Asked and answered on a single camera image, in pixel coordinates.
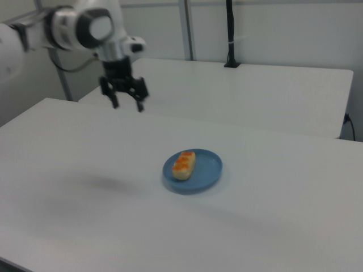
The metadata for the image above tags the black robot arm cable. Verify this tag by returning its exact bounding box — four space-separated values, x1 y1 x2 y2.
48 50 100 73

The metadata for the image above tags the blue round plate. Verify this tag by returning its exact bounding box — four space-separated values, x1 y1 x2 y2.
162 148 224 196

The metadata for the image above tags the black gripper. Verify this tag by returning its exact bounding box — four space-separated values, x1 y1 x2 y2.
99 56 150 113

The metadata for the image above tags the black camera stand pole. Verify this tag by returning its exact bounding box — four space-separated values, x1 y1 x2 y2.
223 0 242 69

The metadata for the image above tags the aluminium frame post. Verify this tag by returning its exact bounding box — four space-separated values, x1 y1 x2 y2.
178 0 197 61
50 50 74 101

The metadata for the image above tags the black wall power cable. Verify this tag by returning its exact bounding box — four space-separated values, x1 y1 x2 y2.
344 113 357 141

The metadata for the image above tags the bread with orange topping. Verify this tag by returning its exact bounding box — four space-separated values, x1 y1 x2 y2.
172 151 197 181

